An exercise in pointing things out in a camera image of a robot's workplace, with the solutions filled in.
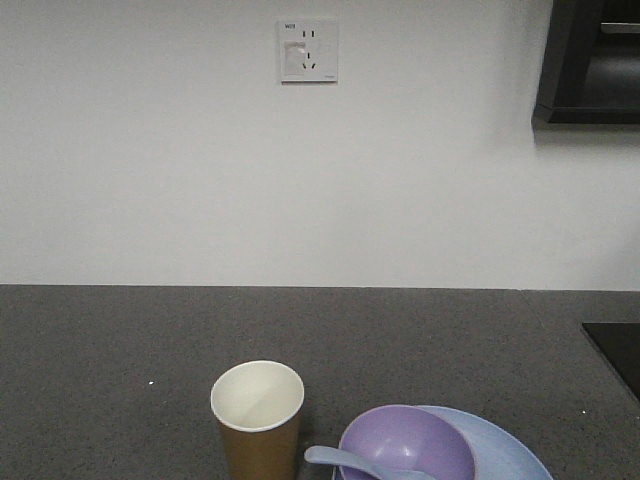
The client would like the brown paper cup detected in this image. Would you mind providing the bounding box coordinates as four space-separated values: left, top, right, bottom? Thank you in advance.
210 360 305 480

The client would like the purple plastic bowl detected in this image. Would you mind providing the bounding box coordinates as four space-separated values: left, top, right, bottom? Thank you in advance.
339 405 476 479

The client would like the light blue plastic spoon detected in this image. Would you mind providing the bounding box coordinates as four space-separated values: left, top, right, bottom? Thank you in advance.
304 446 433 480

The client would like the light blue plastic plate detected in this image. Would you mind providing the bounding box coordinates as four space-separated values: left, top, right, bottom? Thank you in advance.
329 404 554 480

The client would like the black induction cooktop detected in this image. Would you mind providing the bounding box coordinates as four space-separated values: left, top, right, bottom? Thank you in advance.
582 322 640 399

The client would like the white wall power socket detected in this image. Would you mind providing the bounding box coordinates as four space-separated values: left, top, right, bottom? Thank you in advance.
276 18 339 84

